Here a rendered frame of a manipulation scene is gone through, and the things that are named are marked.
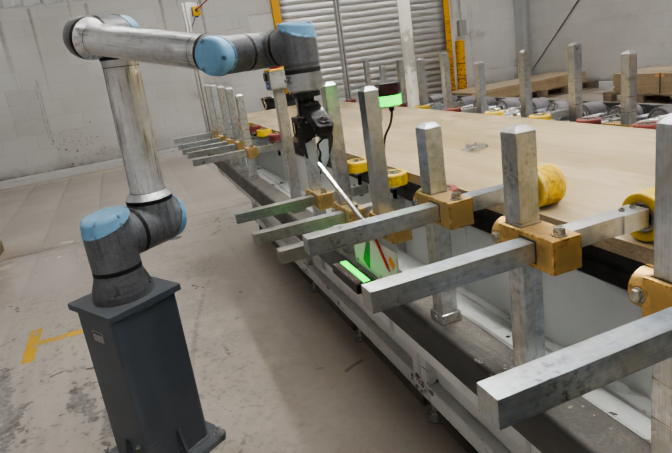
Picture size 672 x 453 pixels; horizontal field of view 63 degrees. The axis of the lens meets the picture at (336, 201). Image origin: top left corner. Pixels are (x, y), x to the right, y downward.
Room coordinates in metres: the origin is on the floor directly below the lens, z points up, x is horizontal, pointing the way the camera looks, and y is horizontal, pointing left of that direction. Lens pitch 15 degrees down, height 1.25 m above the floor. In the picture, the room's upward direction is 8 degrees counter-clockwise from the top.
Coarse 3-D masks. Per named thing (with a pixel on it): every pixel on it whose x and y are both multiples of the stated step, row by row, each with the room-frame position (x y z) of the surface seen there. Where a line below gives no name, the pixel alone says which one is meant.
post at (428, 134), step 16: (416, 128) 1.00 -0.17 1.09; (432, 128) 0.98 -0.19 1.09; (432, 144) 0.98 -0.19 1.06; (432, 160) 0.98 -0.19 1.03; (432, 176) 0.98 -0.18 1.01; (432, 192) 0.98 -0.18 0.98; (432, 224) 0.98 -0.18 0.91; (432, 240) 0.99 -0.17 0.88; (448, 240) 0.98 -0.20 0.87; (432, 256) 0.99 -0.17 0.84; (448, 256) 0.98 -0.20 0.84; (448, 304) 0.98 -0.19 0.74
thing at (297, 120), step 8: (296, 96) 1.37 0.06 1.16; (304, 96) 1.36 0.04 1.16; (312, 96) 1.36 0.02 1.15; (296, 120) 1.39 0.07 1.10; (304, 120) 1.36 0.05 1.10; (296, 128) 1.41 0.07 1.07; (304, 128) 1.36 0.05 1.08; (312, 128) 1.36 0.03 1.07; (296, 136) 1.41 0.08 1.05; (304, 136) 1.36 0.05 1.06; (312, 136) 1.36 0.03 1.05; (320, 136) 1.37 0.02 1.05
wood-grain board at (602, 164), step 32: (352, 128) 2.49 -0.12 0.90; (384, 128) 2.35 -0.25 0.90; (448, 128) 2.10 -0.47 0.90; (480, 128) 2.00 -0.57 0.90; (544, 128) 1.82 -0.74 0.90; (576, 128) 1.74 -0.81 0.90; (608, 128) 1.67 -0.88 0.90; (640, 128) 1.60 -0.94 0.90; (416, 160) 1.61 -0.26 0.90; (448, 160) 1.55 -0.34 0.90; (480, 160) 1.49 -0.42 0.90; (544, 160) 1.39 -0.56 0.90; (576, 160) 1.34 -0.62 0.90; (608, 160) 1.29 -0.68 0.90; (640, 160) 1.25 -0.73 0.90; (576, 192) 1.08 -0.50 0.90; (608, 192) 1.05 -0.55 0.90; (640, 256) 0.77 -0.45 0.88
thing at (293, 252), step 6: (414, 228) 1.20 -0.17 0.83; (282, 246) 1.12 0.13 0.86; (288, 246) 1.12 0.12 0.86; (294, 246) 1.11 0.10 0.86; (300, 246) 1.11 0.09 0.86; (348, 246) 1.14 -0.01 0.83; (282, 252) 1.09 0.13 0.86; (288, 252) 1.10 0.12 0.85; (294, 252) 1.10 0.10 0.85; (300, 252) 1.11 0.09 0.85; (324, 252) 1.12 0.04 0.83; (282, 258) 1.09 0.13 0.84; (288, 258) 1.10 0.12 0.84; (294, 258) 1.10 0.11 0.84; (300, 258) 1.11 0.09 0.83; (282, 264) 1.09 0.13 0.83
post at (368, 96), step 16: (368, 96) 1.21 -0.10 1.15; (368, 112) 1.21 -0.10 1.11; (368, 128) 1.21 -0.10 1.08; (368, 144) 1.22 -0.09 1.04; (384, 144) 1.22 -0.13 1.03; (368, 160) 1.23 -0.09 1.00; (384, 160) 1.22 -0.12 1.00; (384, 176) 1.22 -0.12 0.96; (384, 192) 1.22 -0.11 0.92; (384, 208) 1.22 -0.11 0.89; (384, 240) 1.21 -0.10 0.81
